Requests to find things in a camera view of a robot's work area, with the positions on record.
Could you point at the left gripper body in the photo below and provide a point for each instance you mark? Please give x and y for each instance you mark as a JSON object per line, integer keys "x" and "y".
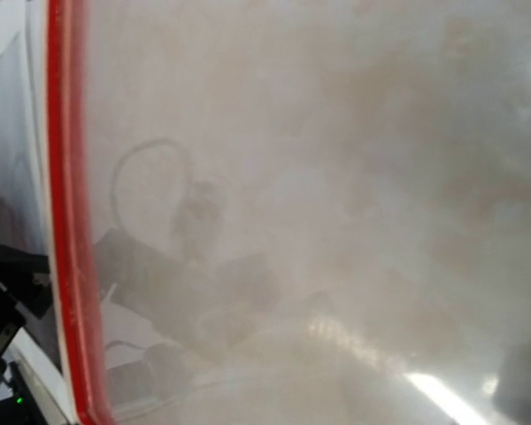
{"x": 24, "y": 280}

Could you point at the red wooden picture frame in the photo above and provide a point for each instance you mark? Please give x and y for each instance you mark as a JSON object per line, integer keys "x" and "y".
{"x": 78, "y": 298}

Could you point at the clear acrylic sheet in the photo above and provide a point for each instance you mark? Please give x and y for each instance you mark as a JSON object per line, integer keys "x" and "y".
{"x": 312, "y": 212}

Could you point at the autumn forest photo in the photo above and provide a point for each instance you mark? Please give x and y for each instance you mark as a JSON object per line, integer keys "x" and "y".
{"x": 21, "y": 214}

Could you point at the white mat board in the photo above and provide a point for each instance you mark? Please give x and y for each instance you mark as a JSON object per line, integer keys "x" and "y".
{"x": 35, "y": 347}

